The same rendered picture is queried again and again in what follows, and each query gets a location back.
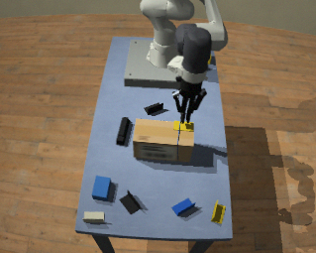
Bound tan cardboard box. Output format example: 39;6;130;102
133;119;194;162

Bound blue box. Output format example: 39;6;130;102
92;176;111;201

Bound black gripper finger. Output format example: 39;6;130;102
172;90;189;124
186;88;207;123

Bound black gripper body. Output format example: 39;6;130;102
179;78;203;98

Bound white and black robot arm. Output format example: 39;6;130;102
140;0;228;83

